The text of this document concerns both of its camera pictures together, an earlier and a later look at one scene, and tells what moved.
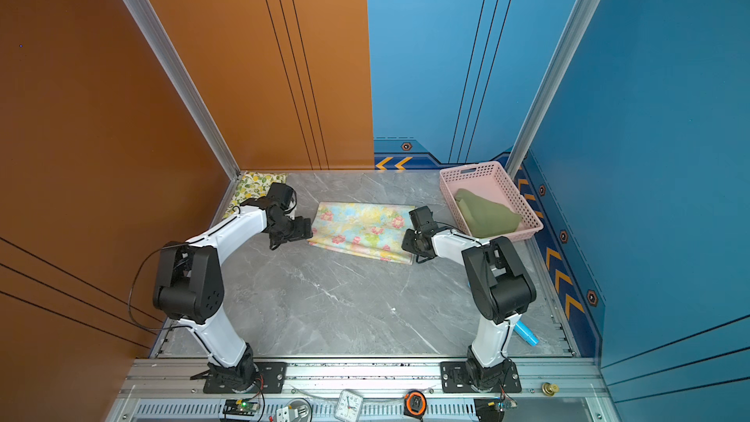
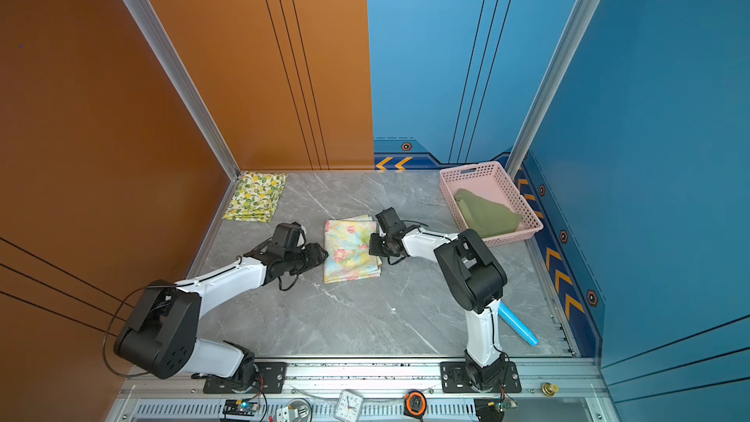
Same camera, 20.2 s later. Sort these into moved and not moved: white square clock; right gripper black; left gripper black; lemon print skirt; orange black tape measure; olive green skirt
Moved: left gripper black; right gripper black
Not moved: lemon print skirt; white square clock; orange black tape measure; olive green skirt
